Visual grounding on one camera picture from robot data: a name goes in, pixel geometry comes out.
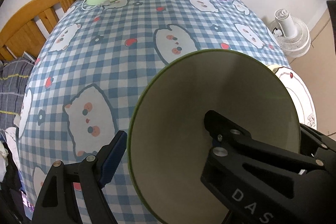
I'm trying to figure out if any wooden chair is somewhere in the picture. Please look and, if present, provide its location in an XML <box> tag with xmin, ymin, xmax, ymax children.
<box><xmin>1</xmin><ymin>0</ymin><xmax>76</xmax><ymax>61</ymax></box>

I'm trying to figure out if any white electric fan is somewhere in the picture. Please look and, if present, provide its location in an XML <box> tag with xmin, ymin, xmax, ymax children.
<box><xmin>270</xmin><ymin>9</ymin><xmax>311</xmax><ymax>59</ymax></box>

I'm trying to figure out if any floral ceramic bowl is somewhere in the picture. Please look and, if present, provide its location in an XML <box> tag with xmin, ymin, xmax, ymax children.
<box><xmin>126</xmin><ymin>48</ymin><xmax>301</xmax><ymax>224</ymax></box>

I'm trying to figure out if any white plate red trim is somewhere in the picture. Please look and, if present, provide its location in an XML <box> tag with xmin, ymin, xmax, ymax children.
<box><xmin>271</xmin><ymin>67</ymin><xmax>317</xmax><ymax>130</ymax></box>

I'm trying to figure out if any blue checked tablecloth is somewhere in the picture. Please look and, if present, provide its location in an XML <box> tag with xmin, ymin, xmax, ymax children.
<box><xmin>18</xmin><ymin>0</ymin><xmax>300</xmax><ymax>223</ymax></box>

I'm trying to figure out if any grey plaid bedding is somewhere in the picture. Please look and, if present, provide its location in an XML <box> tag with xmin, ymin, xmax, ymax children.
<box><xmin>0</xmin><ymin>57</ymin><xmax>34</xmax><ymax>132</ymax></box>

